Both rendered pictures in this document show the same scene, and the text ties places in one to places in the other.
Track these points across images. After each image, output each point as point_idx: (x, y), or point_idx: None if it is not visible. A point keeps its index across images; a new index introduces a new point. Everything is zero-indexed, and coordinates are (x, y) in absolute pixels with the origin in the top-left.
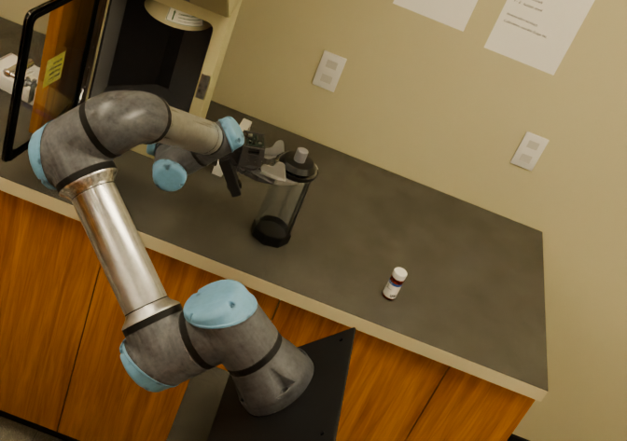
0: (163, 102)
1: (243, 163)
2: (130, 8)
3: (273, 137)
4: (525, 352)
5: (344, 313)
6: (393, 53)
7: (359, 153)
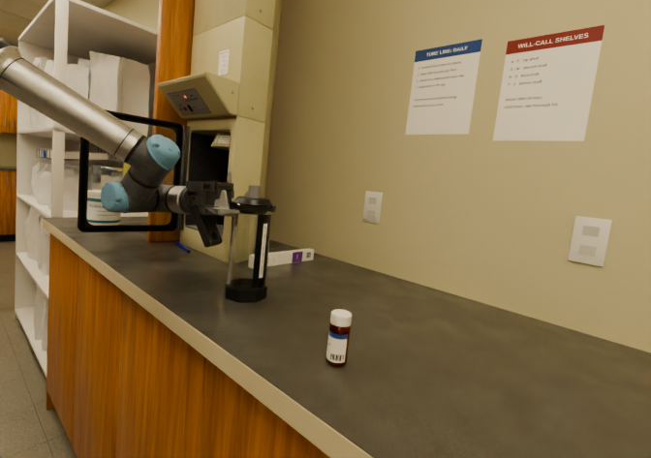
0: (3, 40)
1: (200, 201)
2: (225, 167)
3: (332, 263)
4: None
5: (241, 365)
6: (415, 176)
7: (409, 278)
